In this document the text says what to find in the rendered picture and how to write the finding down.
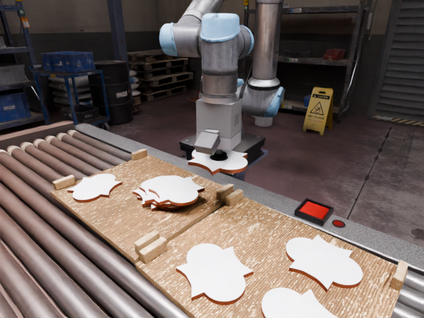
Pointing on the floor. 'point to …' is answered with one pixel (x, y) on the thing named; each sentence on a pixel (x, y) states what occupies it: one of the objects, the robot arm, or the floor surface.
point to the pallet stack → (158, 73)
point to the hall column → (119, 38)
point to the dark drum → (112, 91)
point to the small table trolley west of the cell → (71, 96)
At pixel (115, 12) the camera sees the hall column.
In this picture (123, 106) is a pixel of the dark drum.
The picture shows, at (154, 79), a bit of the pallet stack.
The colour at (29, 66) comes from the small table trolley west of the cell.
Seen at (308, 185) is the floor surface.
